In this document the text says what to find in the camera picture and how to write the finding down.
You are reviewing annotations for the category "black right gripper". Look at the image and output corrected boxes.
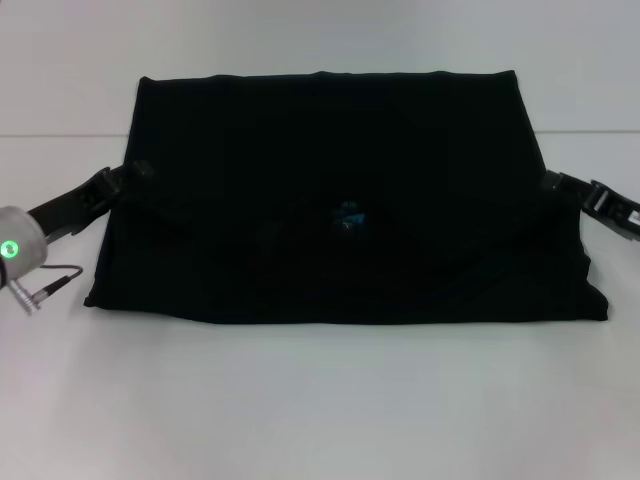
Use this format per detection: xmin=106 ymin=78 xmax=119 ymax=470
xmin=542 ymin=169 xmax=640 ymax=245

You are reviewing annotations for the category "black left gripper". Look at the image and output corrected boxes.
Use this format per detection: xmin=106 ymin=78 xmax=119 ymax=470
xmin=28 ymin=158 xmax=155 ymax=247

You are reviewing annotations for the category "black shirt with FREE print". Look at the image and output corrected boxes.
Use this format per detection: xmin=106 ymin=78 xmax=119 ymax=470
xmin=82 ymin=70 xmax=612 ymax=327

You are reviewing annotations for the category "silver plug with black cable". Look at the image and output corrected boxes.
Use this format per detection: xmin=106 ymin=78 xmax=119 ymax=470
xmin=6 ymin=263 xmax=85 ymax=318

